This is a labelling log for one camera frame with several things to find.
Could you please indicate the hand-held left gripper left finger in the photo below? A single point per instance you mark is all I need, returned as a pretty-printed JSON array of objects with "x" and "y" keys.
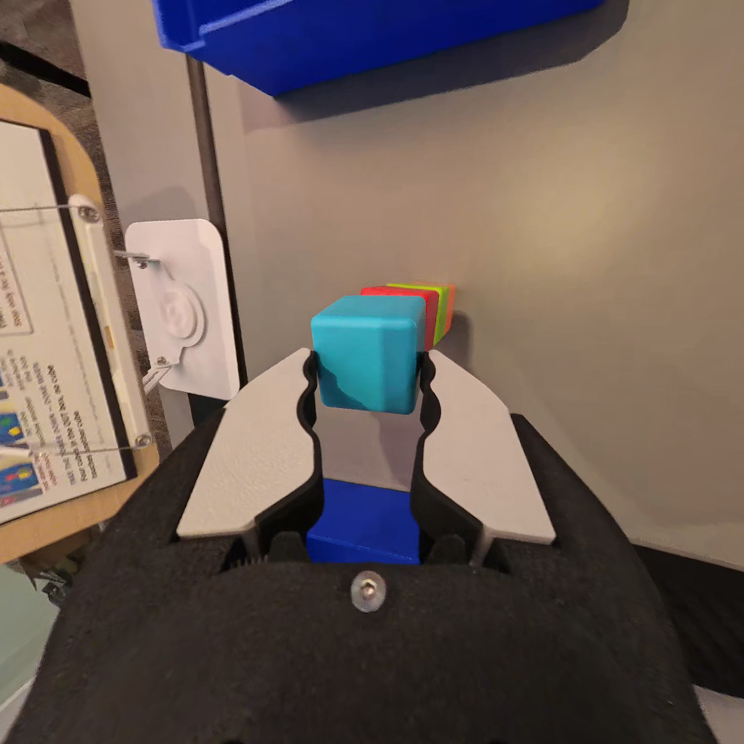
[{"x": 253, "y": 459}]

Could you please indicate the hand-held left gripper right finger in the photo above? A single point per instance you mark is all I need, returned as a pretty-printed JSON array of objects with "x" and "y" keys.
[{"x": 485, "y": 459}]

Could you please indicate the green cube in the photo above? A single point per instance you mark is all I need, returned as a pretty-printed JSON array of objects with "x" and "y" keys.
[{"x": 443, "y": 308}]

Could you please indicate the blue plastic bin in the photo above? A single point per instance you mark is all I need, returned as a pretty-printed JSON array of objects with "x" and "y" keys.
[
  {"x": 349, "y": 35},
  {"x": 366, "y": 523}
]

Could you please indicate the printed instruction board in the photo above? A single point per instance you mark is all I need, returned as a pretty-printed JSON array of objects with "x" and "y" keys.
[{"x": 35, "y": 290}]

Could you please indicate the red cube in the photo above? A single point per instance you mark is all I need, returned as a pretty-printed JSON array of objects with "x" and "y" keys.
[{"x": 430, "y": 314}]

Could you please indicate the black wrist rest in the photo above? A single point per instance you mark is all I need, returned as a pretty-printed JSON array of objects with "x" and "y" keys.
[{"x": 703, "y": 616}]

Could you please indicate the light blue cube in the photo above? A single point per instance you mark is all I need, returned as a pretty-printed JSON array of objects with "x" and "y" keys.
[{"x": 366, "y": 354}]

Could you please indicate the orange cube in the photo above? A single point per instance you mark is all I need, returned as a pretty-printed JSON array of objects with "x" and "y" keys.
[{"x": 451, "y": 308}]

